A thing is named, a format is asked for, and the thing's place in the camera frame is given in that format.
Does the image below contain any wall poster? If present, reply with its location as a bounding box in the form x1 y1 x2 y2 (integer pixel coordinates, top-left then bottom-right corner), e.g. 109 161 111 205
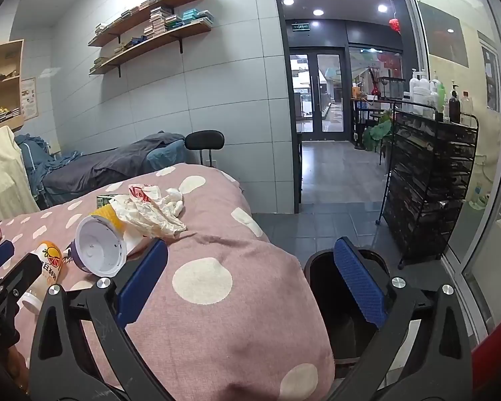
20 78 38 120

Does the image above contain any yellow foam fruit net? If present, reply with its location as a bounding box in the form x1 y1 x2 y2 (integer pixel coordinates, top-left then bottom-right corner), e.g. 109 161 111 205
91 204 126 235

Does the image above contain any glass double door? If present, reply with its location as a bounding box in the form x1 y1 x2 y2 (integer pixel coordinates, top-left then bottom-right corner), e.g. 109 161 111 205
290 48 347 140

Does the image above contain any wooden cabinet shelf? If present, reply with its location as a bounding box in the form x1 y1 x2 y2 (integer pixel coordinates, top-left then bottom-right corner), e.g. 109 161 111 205
0 39 24 131

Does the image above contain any lower wooden wall shelf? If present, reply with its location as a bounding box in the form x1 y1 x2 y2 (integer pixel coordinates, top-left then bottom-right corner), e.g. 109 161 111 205
89 17 213 75

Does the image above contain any white plastic wrapper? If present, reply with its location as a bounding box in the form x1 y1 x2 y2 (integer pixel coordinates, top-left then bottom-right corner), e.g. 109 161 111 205
109 184 187 239

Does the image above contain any green potted plant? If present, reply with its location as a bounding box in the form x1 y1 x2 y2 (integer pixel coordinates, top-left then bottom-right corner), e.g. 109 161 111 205
362 111 392 152

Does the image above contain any dark pump bottle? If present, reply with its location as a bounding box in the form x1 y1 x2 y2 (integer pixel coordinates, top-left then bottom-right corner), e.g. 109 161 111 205
448 82 461 123

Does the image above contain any black metal drawer rack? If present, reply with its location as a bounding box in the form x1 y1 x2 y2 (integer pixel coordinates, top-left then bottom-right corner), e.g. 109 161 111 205
376 100 479 269

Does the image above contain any black round stool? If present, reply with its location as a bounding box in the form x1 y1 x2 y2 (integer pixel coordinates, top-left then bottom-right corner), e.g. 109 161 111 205
184 129 225 167

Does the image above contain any white purple yogurt cup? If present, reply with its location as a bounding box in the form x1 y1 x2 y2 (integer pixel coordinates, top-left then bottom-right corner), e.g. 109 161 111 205
71 216 126 278

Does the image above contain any green milk carton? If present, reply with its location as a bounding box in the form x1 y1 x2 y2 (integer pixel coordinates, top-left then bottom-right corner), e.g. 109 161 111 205
96 194 116 209

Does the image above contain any wooden wall shelf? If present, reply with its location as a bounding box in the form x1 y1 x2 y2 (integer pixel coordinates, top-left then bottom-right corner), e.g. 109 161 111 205
89 0 198 47
89 17 213 75

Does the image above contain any pink polka dot blanket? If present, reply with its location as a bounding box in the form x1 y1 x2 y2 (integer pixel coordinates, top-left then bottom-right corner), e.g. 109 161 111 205
0 164 335 400

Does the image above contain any cream cloth cover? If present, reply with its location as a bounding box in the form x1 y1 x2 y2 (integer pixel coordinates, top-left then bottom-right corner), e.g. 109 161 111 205
0 126 39 221

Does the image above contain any upper wooden wall shelf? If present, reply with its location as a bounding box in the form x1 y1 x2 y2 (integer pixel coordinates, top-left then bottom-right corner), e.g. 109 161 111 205
89 0 198 47

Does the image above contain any grey blue massage bed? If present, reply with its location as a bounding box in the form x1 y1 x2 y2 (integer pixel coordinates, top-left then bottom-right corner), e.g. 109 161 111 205
14 131 187 209

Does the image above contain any dark brown trash bin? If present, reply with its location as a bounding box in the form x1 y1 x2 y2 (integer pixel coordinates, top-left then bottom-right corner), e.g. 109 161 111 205
303 248 377 378

